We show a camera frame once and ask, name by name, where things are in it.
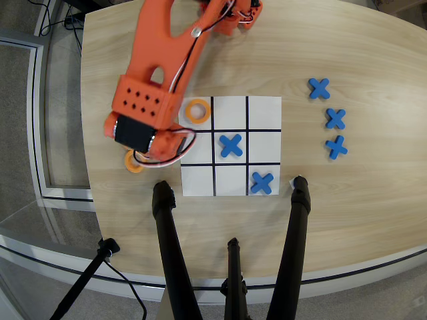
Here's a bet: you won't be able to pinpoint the orange gripper body black servo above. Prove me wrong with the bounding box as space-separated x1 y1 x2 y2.
103 112 197 163

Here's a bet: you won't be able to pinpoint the brown cardboard box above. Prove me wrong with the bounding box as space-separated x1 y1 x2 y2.
372 0 427 15

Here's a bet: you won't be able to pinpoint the blue foam cross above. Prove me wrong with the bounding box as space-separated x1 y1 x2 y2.
325 108 347 131
309 78 331 100
325 135 348 160
219 133 244 158
250 172 275 196

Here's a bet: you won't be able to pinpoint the white tic-tac-toe grid paper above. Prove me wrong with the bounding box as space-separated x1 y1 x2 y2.
177 95 283 197

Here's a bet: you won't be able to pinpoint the thin black stand pole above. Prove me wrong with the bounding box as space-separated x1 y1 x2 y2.
49 237 121 320

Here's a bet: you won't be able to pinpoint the short black tripod leg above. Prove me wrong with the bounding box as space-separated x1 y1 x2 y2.
220 237 250 320

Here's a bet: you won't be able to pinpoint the orange foam ring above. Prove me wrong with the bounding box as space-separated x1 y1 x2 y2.
124 149 147 173
181 98 211 125

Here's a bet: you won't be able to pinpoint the grey metal floor frame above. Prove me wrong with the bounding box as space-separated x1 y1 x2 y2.
0 29 98 211

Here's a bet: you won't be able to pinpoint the black floor cables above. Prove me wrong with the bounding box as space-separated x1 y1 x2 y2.
35 0 84 38

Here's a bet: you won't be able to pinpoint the black stand cable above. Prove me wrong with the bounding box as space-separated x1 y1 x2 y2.
102 259 148 320

